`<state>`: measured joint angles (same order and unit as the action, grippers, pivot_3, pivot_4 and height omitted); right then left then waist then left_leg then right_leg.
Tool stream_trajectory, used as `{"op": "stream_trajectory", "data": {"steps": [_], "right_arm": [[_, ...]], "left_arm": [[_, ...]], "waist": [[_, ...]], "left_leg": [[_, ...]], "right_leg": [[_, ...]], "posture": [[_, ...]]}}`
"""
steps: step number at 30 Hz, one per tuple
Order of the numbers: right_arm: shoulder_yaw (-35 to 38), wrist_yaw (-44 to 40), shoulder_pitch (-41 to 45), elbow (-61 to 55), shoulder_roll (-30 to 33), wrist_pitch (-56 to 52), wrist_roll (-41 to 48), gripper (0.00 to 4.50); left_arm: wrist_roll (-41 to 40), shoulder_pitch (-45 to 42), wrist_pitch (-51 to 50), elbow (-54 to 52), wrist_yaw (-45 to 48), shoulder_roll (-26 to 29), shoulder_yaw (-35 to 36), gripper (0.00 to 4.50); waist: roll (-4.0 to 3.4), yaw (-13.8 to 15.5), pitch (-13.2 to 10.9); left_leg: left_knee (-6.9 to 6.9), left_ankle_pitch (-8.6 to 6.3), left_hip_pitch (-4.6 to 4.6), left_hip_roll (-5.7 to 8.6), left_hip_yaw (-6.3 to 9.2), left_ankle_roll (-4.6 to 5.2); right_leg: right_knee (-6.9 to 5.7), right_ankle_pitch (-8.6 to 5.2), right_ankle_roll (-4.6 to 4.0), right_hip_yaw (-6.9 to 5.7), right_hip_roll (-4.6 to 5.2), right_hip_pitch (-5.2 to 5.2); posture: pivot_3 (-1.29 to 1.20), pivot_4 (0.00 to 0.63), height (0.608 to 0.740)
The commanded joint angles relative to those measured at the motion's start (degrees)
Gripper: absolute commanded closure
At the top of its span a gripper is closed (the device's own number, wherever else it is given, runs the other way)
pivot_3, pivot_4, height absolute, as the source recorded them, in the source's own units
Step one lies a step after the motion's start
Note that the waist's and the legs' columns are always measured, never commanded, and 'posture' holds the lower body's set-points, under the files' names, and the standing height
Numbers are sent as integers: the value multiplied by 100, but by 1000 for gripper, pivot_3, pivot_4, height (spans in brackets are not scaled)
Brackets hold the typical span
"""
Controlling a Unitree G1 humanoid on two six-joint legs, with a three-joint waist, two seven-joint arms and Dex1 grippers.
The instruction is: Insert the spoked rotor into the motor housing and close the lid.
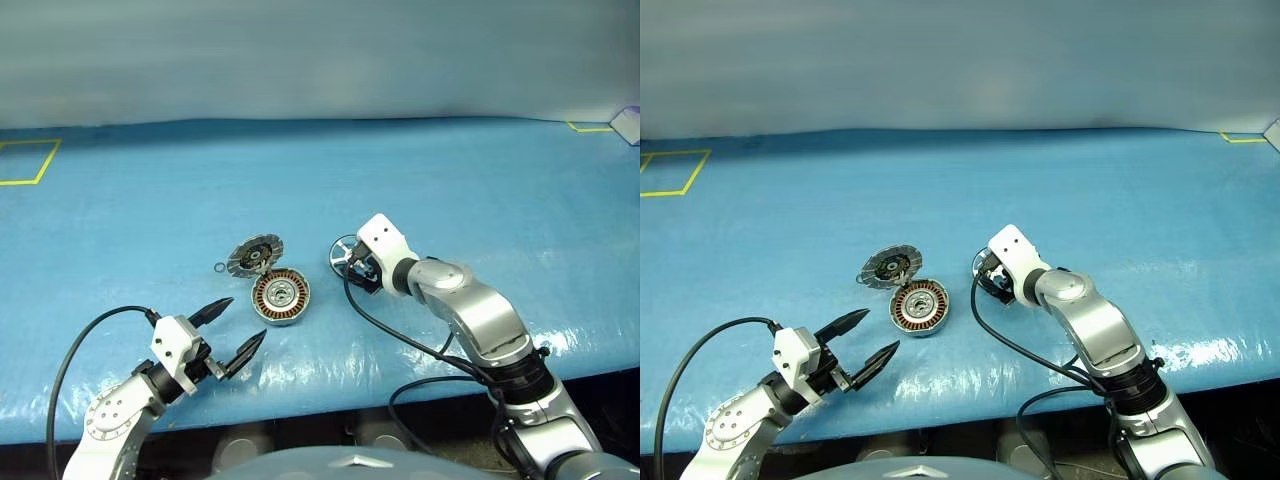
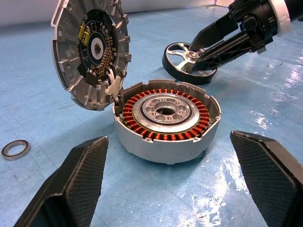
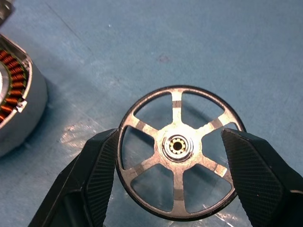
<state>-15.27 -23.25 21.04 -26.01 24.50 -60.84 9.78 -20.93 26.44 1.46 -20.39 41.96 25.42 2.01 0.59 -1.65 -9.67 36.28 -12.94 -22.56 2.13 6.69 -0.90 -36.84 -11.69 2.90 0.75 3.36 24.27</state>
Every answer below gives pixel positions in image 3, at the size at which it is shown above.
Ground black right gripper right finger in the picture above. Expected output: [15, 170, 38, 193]
[221, 127, 303, 227]

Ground grey motor housing copper windings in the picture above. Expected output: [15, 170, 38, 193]
[0, 34, 48, 158]

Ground silver spoked rotor black rim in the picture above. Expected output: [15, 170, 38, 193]
[115, 85, 247, 222]

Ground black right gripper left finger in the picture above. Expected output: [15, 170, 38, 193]
[28, 128, 120, 227]

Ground grey round motor lid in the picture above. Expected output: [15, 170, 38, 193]
[0, 0, 15, 23]

